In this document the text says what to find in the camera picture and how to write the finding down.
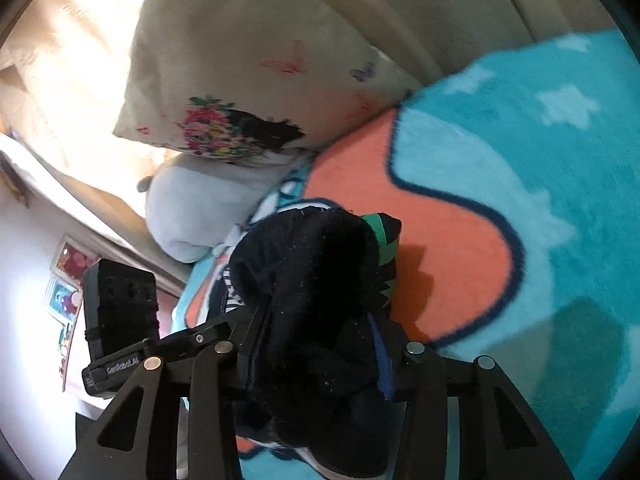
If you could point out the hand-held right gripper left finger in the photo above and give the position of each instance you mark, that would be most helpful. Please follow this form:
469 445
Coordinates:
247 360

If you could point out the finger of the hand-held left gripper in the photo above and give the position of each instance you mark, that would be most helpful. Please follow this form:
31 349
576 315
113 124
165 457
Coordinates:
195 337

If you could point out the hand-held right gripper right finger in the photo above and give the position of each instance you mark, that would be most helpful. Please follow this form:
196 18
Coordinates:
384 360

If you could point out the grey pillow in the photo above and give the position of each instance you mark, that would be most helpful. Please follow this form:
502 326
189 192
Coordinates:
200 200

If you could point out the turquoise cartoon printed blanket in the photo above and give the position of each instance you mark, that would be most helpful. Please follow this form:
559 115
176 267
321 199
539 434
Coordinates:
500 160

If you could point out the cream floral printed pillow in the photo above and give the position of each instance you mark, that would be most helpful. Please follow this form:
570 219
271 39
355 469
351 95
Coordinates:
225 50

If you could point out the blue wall picture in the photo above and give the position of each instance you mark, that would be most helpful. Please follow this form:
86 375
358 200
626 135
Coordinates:
65 297

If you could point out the red wall picture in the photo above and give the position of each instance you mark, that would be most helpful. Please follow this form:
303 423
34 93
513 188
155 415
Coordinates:
75 257

